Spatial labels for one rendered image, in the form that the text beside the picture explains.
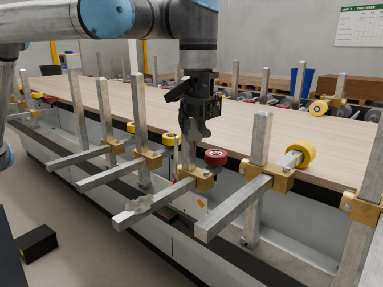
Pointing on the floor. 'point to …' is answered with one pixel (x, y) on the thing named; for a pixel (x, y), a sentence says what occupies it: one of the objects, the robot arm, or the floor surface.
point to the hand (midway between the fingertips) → (191, 143)
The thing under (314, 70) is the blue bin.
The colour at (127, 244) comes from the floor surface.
